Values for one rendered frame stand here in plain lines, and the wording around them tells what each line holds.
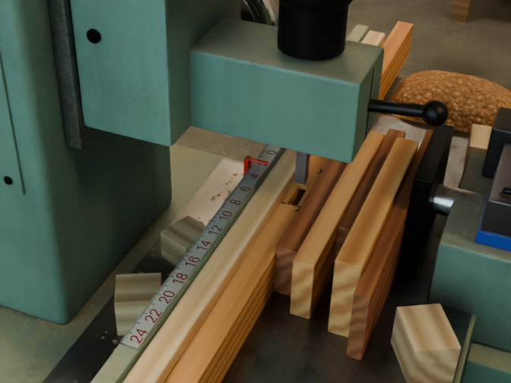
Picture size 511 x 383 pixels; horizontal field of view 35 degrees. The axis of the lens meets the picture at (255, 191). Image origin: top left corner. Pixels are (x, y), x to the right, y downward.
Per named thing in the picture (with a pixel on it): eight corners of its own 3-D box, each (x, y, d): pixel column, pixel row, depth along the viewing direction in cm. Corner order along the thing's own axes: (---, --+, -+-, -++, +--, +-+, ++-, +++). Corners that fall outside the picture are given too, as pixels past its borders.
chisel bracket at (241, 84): (350, 182, 62) (361, 84, 57) (185, 142, 66) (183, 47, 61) (376, 136, 68) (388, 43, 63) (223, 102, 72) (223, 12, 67)
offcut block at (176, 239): (161, 257, 83) (160, 231, 81) (188, 239, 85) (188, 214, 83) (186, 273, 81) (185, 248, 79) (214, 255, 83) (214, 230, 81)
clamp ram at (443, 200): (489, 292, 64) (512, 200, 59) (397, 267, 67) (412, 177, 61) (505, 227, 71) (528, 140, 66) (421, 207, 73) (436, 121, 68)
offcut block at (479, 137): (498, 186, 77) (506, 152, 75) (461, 180, 78) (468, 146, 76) (499, 162, 81) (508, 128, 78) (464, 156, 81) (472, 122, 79)
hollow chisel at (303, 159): (304, 185, 68) (308, 134, 65) (294, 182, 68) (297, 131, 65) (308, 178, 69) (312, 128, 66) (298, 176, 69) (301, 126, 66)
